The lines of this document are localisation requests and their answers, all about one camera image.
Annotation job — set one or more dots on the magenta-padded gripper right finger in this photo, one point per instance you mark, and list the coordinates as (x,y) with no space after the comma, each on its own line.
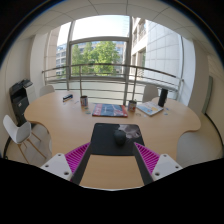
(165,165)

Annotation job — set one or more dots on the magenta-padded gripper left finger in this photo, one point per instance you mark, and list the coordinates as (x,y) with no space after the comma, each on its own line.
(59,165)

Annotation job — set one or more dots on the black computer mouse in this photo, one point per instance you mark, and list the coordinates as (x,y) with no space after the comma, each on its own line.
(120,137)

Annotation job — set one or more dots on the black animal-print mouse pad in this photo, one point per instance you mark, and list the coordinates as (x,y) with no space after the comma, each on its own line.
(103,140)

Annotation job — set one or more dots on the white chair with wooden legs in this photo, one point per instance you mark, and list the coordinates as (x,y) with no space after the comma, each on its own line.
(16,131)

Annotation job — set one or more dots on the light illustrated book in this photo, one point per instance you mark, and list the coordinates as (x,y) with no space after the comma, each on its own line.
(150,108)

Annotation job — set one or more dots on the white cup with orange print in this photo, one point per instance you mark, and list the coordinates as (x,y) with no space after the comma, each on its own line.
(132,106)

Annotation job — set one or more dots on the black cylinder speaker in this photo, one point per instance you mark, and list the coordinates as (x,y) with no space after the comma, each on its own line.
(162,97)

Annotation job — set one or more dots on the printed mug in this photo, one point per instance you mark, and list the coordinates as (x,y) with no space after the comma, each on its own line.
(84,101)

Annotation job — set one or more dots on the red magazine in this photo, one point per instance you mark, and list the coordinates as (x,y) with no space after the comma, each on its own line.
(109,110)

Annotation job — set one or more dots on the black printer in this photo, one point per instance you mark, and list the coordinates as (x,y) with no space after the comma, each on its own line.
(19,100)

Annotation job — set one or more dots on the metal balcony railing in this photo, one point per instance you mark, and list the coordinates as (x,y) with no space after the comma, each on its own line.
(100,65)

